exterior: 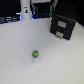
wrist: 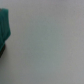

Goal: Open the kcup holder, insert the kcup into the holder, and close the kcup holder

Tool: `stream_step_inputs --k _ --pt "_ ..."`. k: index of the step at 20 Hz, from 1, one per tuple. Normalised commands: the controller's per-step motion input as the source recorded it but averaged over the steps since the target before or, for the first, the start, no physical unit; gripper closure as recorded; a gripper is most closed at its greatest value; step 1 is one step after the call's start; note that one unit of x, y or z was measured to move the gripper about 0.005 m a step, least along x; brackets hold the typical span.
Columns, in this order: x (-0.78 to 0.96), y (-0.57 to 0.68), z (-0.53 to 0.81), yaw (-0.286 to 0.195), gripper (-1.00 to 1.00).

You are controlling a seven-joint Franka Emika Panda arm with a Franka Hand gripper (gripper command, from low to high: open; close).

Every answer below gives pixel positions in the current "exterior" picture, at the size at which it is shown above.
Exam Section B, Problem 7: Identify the green lid kcup pod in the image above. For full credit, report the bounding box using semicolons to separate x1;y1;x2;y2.
32;50;39;62

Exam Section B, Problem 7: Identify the black kcup holder drawer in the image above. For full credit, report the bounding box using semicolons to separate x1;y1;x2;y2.
49;4;79;42

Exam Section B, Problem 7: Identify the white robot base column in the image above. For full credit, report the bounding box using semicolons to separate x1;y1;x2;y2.
20;0;32;20

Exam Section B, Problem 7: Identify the black monitor on left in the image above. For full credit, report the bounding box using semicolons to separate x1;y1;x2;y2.
0;0;23;24

